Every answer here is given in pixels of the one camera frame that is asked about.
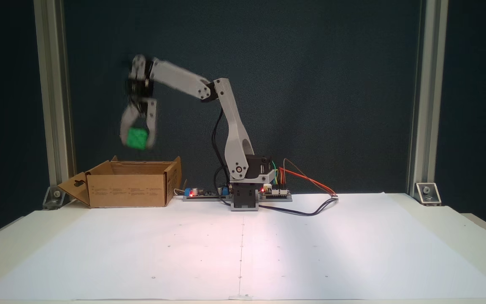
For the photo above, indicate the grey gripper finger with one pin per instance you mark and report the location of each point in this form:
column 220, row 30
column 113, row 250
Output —
column 128, row 118
column 152, row 118

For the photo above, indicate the green dice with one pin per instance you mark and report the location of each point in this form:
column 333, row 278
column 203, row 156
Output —
column 136, row 138

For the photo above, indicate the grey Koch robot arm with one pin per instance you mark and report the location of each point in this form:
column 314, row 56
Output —
column 236, row 135

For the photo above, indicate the brown cardboard box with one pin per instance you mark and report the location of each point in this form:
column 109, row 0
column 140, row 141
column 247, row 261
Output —
column 129, row 190

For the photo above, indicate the blue circuit board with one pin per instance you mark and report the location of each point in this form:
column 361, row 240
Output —
column 209, row 193

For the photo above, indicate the large white paper sheet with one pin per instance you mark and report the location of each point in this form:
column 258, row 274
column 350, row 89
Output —
column 141, row 253

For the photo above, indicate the aluminium frame post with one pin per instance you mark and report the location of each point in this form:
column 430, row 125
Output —
column 428, row 84
column 55, row 84

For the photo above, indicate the metal corner bracket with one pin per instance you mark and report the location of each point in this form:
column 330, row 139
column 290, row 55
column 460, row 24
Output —
column 55, row 196
column 427, row 193

